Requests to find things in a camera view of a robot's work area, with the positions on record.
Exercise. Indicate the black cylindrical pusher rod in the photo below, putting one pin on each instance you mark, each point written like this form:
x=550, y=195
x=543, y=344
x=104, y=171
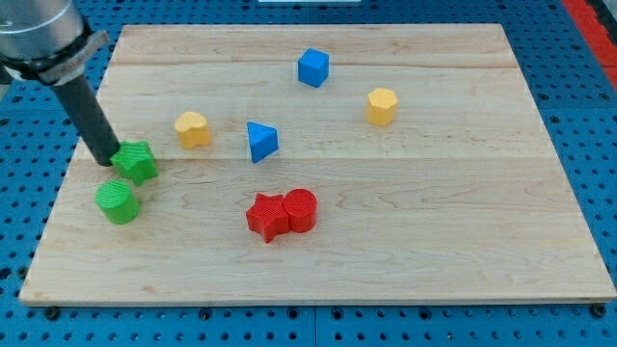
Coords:
x=78, y=99

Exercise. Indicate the green star block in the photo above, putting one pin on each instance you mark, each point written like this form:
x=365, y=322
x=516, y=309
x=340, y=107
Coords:
x=135, y=161

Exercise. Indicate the green cylinder block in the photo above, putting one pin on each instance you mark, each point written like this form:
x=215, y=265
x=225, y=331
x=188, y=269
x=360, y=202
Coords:
x=117, y=202

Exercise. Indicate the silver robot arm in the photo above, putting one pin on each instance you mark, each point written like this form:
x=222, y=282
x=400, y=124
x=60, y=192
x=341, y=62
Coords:
x=50, y=41

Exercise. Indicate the red star block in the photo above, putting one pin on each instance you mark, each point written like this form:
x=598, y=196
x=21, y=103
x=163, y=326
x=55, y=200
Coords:
x=267, y=217

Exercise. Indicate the yellow heart block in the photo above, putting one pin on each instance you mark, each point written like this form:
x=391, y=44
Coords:
x=192, y=130

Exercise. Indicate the wooden board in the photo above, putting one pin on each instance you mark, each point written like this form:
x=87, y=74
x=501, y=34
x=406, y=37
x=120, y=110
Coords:
x=461, y=200

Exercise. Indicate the blue triangle block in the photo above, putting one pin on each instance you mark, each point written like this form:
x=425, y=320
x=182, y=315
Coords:
x=263, y=140

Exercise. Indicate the blue cube block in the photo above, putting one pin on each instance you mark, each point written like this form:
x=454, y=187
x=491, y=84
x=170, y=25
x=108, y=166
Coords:
x=313, y=67

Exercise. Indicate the red cylinder block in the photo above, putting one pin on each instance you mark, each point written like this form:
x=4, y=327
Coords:
x=301, y=208

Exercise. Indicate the yellow hexagon block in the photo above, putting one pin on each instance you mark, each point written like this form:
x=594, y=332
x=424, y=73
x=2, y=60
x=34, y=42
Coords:
x=381, y=107

